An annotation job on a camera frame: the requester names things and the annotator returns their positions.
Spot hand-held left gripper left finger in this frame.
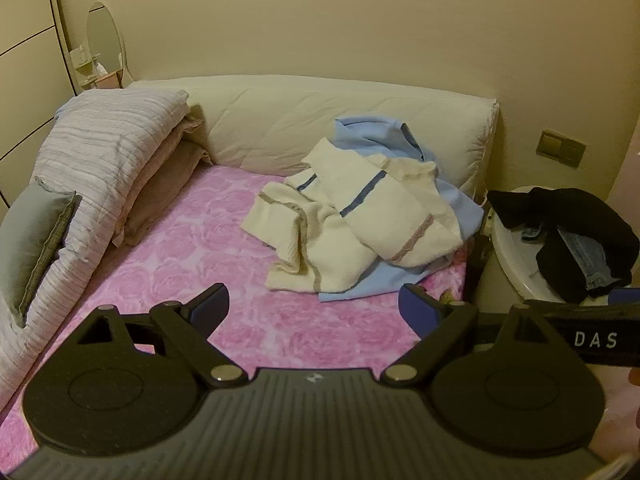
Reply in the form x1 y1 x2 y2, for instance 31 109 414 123
75 282 247 388

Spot oval mirror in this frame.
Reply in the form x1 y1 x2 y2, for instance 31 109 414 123
86 2 126 82

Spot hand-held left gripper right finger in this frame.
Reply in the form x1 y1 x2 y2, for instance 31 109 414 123
380 283 571 387

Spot cream striped sweater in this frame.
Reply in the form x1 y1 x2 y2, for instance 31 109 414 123
240 137 466 295

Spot blue jeans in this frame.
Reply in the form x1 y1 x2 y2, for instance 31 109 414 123
520 225 621 296

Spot double wall switch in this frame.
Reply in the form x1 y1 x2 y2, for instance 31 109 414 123
536 129 587 168

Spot beige folded blanket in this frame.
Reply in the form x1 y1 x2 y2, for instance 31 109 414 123
112 115 216 247

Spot grey cushion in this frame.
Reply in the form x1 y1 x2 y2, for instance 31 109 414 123
0 180 83 328

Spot pink floral blanket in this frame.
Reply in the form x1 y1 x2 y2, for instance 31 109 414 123
0 162 476 461

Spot long cream pillow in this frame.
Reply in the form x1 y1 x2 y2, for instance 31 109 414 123
127 76 501 201

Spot black garment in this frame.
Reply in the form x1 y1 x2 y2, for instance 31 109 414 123
486 187 636 303

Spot white ribbed quilt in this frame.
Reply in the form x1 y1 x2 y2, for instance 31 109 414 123
0 87 191 401

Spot cream wardrobe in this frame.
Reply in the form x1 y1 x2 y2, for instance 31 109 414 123
0 0 78 211

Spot light blue garment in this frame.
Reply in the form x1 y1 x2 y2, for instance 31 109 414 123
317 116 486 303

